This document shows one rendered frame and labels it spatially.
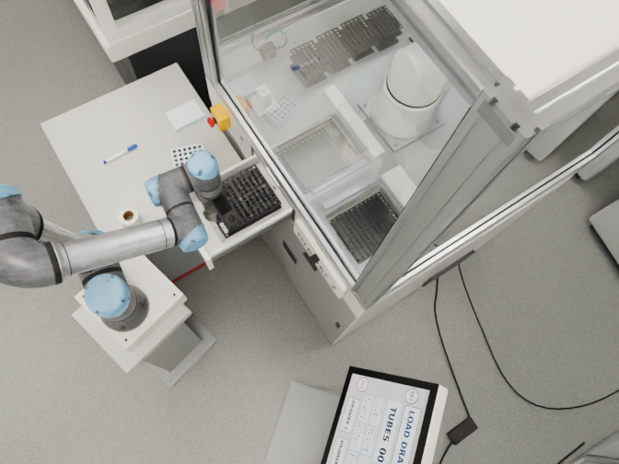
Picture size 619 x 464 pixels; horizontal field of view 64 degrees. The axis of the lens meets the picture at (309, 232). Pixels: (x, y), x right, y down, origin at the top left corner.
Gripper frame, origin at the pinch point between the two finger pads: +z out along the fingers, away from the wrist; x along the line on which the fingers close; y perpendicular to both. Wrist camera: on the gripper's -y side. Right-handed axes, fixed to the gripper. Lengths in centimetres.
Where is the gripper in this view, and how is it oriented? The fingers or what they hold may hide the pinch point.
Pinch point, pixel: (221, 217)
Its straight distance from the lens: 161.6
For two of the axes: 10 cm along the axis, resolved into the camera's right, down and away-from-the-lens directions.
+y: -5.7, -7.9, 2.5
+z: -0.6, 3.4, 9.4
